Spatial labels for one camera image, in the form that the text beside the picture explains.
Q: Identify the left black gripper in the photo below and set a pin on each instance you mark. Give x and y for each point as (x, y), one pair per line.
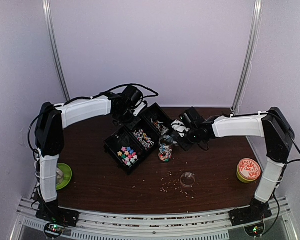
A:
(130, 126)

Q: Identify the right aluminium frame post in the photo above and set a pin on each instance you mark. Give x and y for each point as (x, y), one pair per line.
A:
(247, 63)

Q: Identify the black three-compartment candy bin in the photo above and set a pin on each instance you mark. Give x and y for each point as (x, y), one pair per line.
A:
(133, 143)

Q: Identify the clear plastic jar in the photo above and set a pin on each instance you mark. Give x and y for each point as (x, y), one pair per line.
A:
(165, 148)

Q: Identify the beige ceramic mug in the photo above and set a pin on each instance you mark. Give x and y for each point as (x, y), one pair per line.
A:
(59, 176)

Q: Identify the clear plastic jar lid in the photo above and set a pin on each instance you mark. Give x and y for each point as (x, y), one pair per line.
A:
(187, 179)

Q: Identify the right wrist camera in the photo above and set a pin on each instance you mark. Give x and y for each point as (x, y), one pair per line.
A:
(180, 128)

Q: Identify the green tin orange patterned lid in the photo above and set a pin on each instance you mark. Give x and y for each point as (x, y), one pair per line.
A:
(248, 170)

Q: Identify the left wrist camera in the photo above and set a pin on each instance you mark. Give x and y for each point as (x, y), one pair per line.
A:
(143, 105)

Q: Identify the left aluminium frame post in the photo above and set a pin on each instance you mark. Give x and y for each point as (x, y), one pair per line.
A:
(53, 42)

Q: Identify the metal scoop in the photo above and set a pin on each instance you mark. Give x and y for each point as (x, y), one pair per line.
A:
(175, 140)

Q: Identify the aluminium frame post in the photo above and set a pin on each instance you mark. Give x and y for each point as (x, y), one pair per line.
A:
(53, 42)
(247, 63)

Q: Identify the green saucer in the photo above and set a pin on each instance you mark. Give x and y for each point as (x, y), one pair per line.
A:
(66, 169)

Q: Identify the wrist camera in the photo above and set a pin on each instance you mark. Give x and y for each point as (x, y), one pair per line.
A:
(143, 105)
(180, 128)

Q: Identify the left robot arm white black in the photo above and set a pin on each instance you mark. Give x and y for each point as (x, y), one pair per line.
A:
(124, 108)

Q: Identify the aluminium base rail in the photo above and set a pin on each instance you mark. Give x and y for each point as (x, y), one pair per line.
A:
(95, 225)

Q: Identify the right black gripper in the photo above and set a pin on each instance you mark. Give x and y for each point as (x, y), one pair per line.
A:
(185, 146)

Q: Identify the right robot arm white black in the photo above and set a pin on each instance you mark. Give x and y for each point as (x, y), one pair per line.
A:
(217, 186)

